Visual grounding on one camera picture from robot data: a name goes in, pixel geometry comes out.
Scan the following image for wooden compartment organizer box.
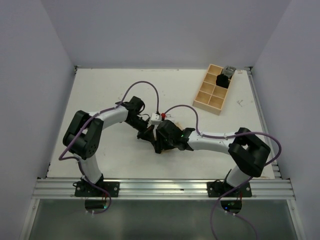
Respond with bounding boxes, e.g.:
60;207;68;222
192;64;234;115

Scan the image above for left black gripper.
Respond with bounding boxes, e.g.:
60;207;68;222
126;115;155;143

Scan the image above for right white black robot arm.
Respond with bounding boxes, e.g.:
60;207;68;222
155;126;271;197

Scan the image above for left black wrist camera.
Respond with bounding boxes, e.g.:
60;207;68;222
122;96;151;128

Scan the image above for aluminium front rail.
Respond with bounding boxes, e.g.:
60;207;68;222
31;178;295;200

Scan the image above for rolled black garment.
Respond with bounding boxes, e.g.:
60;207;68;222
216;74;230;89

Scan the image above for aluminium rail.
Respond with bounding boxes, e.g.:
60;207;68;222
246;67;282;180
31;178;295;200

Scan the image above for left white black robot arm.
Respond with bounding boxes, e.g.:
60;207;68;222
59;106;156;197

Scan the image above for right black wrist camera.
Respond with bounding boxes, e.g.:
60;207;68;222
155;119;183;147

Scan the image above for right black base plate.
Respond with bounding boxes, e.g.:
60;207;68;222
206;180;253;198

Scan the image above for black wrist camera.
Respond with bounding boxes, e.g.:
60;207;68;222
155;119;183;147
122;96;151;128

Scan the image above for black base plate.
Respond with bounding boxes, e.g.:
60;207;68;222
206;180;253;198
72;181;120;198

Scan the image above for aluminium right side rail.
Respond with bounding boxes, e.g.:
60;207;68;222
246;67;282;180

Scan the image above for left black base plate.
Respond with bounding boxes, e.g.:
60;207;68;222
72;181;120;198

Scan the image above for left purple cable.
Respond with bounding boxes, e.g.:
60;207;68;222
58;80;161;215

